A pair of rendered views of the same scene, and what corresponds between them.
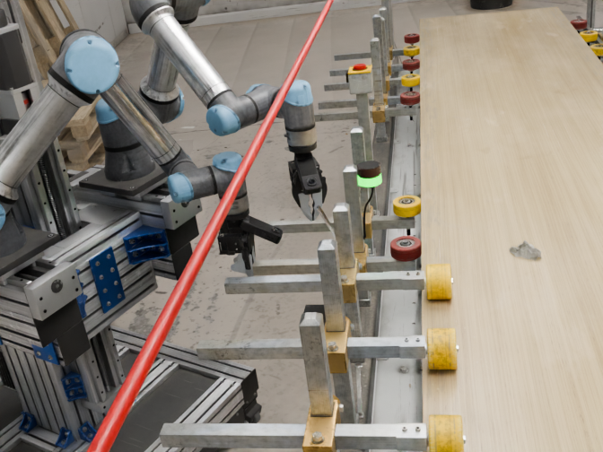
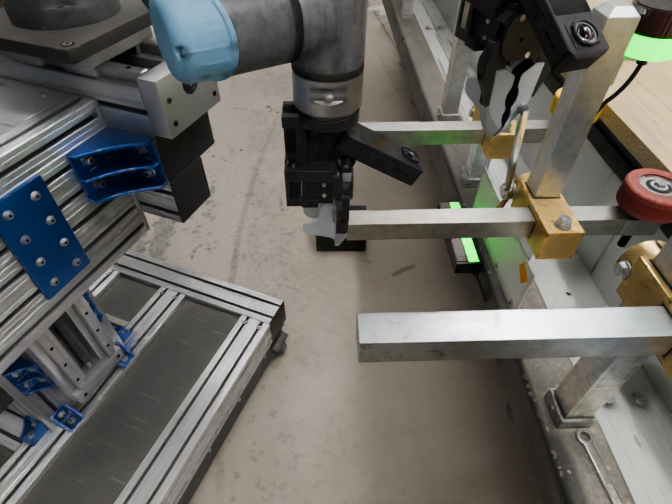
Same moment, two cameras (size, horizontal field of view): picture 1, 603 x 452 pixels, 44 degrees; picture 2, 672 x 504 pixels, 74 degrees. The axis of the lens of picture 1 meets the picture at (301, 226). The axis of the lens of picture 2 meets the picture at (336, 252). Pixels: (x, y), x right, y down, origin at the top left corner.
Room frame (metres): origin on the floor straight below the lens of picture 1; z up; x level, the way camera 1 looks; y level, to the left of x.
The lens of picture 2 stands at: (1.33, 0.26, 1.26)
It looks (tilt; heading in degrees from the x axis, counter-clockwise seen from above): 46 degrees down; 347
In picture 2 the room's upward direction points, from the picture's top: straight up
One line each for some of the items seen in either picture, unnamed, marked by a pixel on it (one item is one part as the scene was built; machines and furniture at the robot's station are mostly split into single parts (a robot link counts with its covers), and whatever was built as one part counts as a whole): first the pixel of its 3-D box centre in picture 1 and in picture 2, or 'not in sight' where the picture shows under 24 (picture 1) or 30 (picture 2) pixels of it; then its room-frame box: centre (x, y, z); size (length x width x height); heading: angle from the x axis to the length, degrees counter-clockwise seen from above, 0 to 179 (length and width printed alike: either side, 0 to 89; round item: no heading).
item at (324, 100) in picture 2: (233, 203); (327, 89); (1.78, 0.17, 1.04); 0.08 x 0.08 x 0.05
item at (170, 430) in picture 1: (301, 435); not in sight; (0.99, 0.05, 0.95); 0.50 x 0.04 x 0.04; 79
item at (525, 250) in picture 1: (525, 248); not in sight; (1.57, -0.53, 0.91); 0.09 x 0.07 x 0.02; 14
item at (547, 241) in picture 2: (359, 261); (544, 213); (1.74, -0.14, 0.85); 0.14 x 0.06 x 0.05; 169
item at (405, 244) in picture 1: (406, 260); (640, 215); (1.69, -0.26, 0.85); 0.08 x 0.08 x 0.11
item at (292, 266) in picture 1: (333, 265); (500, 223); (1.73, -0.07, 0.84); 0.43 x 0.03 x 0.04; 79
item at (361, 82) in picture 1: (361, 81); not in sight; (2.26, -0.24, 1.18); 0.07 x 0.07 x 0.08; 79
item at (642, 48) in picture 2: (370, 178); (647, 40); (1.75, -0.19, 1.08); 0.06 x 0.06 x 0.02
